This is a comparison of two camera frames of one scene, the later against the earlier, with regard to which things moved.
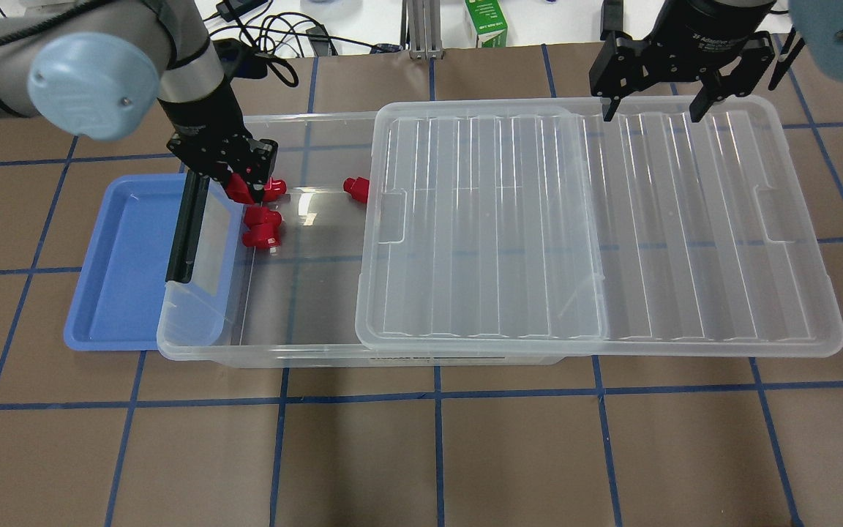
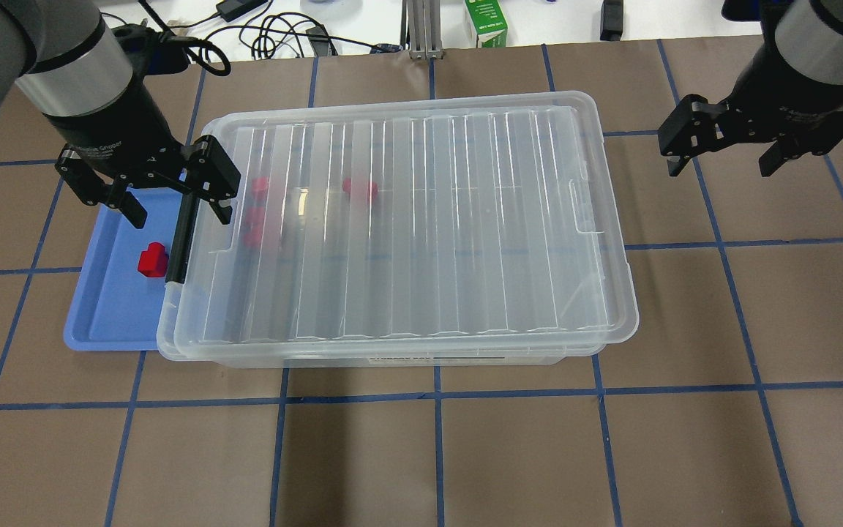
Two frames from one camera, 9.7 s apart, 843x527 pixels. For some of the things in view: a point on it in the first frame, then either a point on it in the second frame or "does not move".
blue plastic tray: [123, 301] does not move
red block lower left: [263, 234] does not move
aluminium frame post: [421, 28] does not move
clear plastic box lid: [536, 227] → [434, 224]
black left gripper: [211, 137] → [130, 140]
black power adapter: [231, 9] does not move
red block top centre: [357, 187] does not move
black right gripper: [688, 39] → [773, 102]
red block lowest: [237, 189] → [154, 261]
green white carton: [489, 21] does not move
